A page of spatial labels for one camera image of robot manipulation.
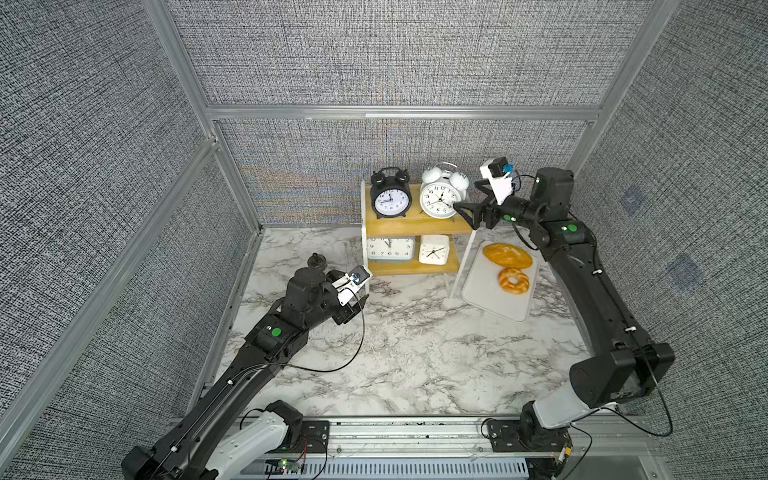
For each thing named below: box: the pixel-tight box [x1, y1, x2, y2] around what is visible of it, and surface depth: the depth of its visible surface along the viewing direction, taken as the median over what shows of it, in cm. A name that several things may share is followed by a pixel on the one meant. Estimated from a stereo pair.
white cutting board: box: [461, 241, 540, 322], surface depth 102 cm
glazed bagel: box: [498, 268, 530, 295], surface depth 102 cm
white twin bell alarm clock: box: [419, 161, 469, 222], surface depth 72 cm
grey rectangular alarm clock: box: [367, 237, 414, 264], surface depth 89 cm
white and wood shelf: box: [360, 180, 477, 299], surface depth 79 cm
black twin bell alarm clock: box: [370, 167, 413, 220], surface depth 73 cm
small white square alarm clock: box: [418, 234, 450, 265], surface depth 87 cm
